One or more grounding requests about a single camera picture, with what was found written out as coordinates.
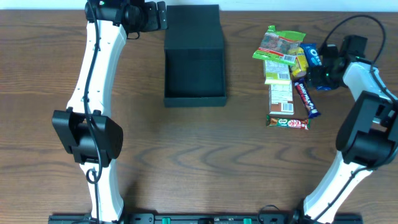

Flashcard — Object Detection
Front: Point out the brown and white carton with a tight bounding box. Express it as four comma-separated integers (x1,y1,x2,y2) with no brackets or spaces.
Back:
269,83,294,115

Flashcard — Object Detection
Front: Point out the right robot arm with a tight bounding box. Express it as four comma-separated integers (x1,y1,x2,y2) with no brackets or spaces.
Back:
297,35,397,223

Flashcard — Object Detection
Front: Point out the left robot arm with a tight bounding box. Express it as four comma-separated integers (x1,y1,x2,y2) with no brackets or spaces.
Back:
49,1,167,223

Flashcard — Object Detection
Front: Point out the blue Oreo cookie pack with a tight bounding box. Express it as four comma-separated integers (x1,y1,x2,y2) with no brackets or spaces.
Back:
300,43,331,91

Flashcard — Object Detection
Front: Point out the green snack mix bag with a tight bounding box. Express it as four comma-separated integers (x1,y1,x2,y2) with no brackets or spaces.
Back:
252,26,306,65

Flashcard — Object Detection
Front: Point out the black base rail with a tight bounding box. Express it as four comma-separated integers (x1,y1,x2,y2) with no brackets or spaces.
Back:
48,212,364,224

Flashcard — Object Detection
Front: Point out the purple Dairy Milk bar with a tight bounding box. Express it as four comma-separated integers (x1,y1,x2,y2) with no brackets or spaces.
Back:
294,78,321,118

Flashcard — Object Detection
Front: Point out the light green carton box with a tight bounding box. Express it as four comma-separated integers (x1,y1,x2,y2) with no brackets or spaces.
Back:
263,60,291,85

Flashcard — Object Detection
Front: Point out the green red KitKat bar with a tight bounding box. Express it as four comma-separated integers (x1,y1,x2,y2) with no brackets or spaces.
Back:
266,115,311,130

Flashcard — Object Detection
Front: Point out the black gift box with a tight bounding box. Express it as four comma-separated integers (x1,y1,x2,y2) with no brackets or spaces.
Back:
164,4,227,108

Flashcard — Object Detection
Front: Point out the yellow plastic jar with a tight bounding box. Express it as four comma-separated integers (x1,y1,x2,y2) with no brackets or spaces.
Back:
289,47,309,78

